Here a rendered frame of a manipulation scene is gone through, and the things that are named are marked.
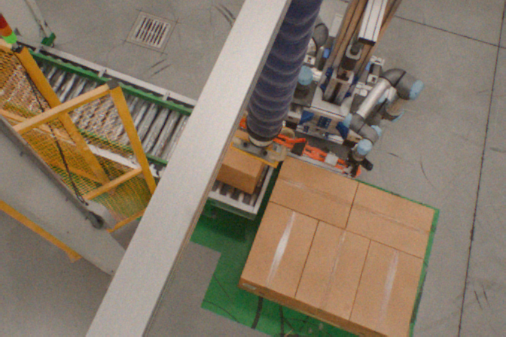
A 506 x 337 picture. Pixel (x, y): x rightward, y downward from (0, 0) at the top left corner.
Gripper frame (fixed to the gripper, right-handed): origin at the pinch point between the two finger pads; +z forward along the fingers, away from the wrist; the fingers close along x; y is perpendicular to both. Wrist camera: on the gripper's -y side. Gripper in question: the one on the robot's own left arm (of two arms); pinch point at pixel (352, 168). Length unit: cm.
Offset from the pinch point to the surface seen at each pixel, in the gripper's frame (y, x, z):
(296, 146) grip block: 37.0, 2.3, -1.3
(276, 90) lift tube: 56, 11, -72
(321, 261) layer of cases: -12, 43, 74
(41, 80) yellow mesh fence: 168, 50, -54
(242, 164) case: 66, 15, 33
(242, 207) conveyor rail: 56, 33, 69
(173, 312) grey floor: 72, 116, 128
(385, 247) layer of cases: -52, 14, 73
